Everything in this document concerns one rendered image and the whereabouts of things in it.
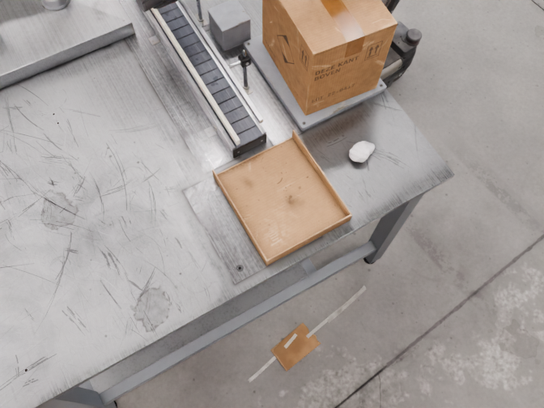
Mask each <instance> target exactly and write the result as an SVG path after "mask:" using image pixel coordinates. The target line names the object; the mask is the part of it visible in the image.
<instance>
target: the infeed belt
mask: <svg viewBox="0 0 544 408"><path fill-rule="evenodd" d="M157 11H158V12H159V13H160V15H161V16H162V18H163V20H164V22H165V23H166V24H167V25H168V28H169V29H170V31H171V32H172V34H173V35H174V37H175V38H176V40H177V42H178V43H179V45H180V47H181V48H182V49H183V51H184V53H185V55H186V56H187V58H188V59H189V61H190V62H191V64H192V65H193V67H194V69H195V70H196V71H197V73H198V75H199V76H200V78H201V80H202V81H203V82H204V84H205V85H206V88H207V89H208V91H209V92H210V94H211V95H212V97H213V98H214V100H215V102H216V104H217V105H218V106H219V108H220V109H221V111H222V113H223V115H224V116H225V117H226V118H227V121H228V122H229V124H230V125H231V127H232V128H233V130H234V131H235V133H236V135H237V136H238V138H239V140H240V144H238V145H236V144H235V142H234V141H233V139H232V137H231V136H230V134H229V133H228V131H227V130H226V128H225V126H224V125H223V123H222V122H221V120H220V119H219V117H218V115H217V114H216V112H215V110H214V109H213V108H212V106H211V104H210V102H209V101H208V99H207V98H206V96H205V95H204V93H203V91H202V89H201V88H200V87H199V86H198V83H197V82H196V80H195V79H194V77H193V76H192V74H191V73H190V71H189V69H188V67H187V66H186V64H185V63H184V61H183V60H182V58H181V56H180V54H179V53H178V52H177V51H176V48H175V47H174V45H173V44H172V42H171V41H170V39H169V38H168V36H167V34H166V32H165V31H164V30H163V28H162V26H161V25H160V23H159V21H158V19H157V18H156V17H155V15H154V14H153V12H152V10H151V9H150V12H151V13H152V14H153V16H154V18H155V20H156V21H157V23H158V25H159V26H160V27H161V29H162V31H163V32H164V34H165V36H166V37H167V38H168V40H169V42H170V44H171V45H172V47H173V48H174V50H175V51H176V53H177V55H178V57H179V58H180V59H181V61H182V62H183V64H184V66H185V68H186V69H187V71H188V72H189V74H190V75H191V77H192V79H193V80H194V82H195V83H196V85H197V86H198V88H199V90H200V92H201V93H202V94H203V96H204V98H205V99H206V101H207V103H208V104H209V105H210V107H211V109H212V110H213V112H214V114H215V116H216V117H217V118H218V120H219V122H220V123H221V125H222V127H223V128H224V129H225V131H226V133H227V135H228V136H229V138H230V139H231V141H232V142H233V144H234V146H235V147H236V148H239V147H242V146H243V145H245V144H247V143H249V142H252V141H254V140H256V139H258V138H260V137H262V136H263V135H262V133H261V131H260V130H259V129H258V128H257V126H256V124H255V122H254V121H253V119H252V118H251V117H250V116H249V113H248V112H247V110H246V109H245V107H244V106H243V104H242V103H241V102H240V100H239V98H238V97H237V96H236V93H235V92H234V91H233V89H232V87H231V86H230V84H229V83H228V81H227V80H226V79H225V77H224V76H223V74H222V72H221V71H220V69H219V68H218V67H217V65H216V64H215V61H214V60H213V59H212V57H211V55H210V54H209V53H208V51H207V50H206V48H205V46H204V45H203V43H202V42H201V41H200V39H199V38H198V36H197V34H196V33H195V31H194V30H193V28H192V27H191V25H190V24H189V22H188V20H187V19H186V18H185V16H184V15H183V13H182V12H181V10H180V8H179V7H178V5H177V4H176V3H175V2H174V3H172V4H169V5H167V6H164V7H162V8H159V9H157Z"/></svg>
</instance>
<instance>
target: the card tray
mask: <svg viewBox="0 0 544 408"><path fill-rule="evenodd" d="M212 172H213V177H214V178H215V180H216V182H217V183H218V185H219V187H220V189H221V190H222V191H223V194H224V196H225V197H226V199H227V200H228V202H229V204H230V205H231V207H232V209H233V210H234V212H235V213H236V216H237V217H238V219H239V220H240V222H241V224H242V226H243V227H244V229H245V231H246V232H247V234H248V235H249V238H250V239H251V241H252V242H253V244H254V246H255V248H256V249H257V251H258V252H259V254H260V256H261V258H262V260H263V261H264V262H265V264H266V266H268V265H270V264H271V263H273V262H275V261H277V260H279V259H280V258H282V257H285V256H286V255H287V254H289V253H292V252H294V251H296V250H297V249H299V248H301V247H303V246H304V245H306V244H308V243H310V242H312V241H313V240H315V239H317V238H319V237H321V236H323V235H324V234H326V233H328V232H330V231H332V230H334V229H335V228H337V227H339V226H341V225H343V224H344V223H346V222H348V221H350V220H351V216H352V213H351V212H350V211H349V209H348V208H347V206H346V204H345V203H344V201H343V200H342V199H341V198H340V196H339V195H338V193H337V191H336V190H335V188H334V187H333V186H332V185H331V183H330V182H329V180H328V178H327V177H326V175H325V174H324V173H323V172H322V170H321V168H320V167H319V165H318V164H317V162H316V161H315V159H314V158H313V157H312V155H311V154H310V152H309V151H308V149H307V148H306V146H305V145H304V144H303V142H302V141H301V139H300V138H299V136H298V135H297V133H296V132H295V131H294V130H293V132H292V137H291V138H289V139H287V140H285V141H283V142H281V143H279V144H277V145H275V146H273V147H271V148H268V149H266V150H264V151H262V152H260V153H258V154H256V155H254V156H252V157H250V158H248V159H246V160H244V161H242V162H240V163H238V164H236V165H234V166H232V167H230V168H228V169H226V170H224V171H222V172H220V173H218V174H216V173H215V171H214V169H212Z"/></svg>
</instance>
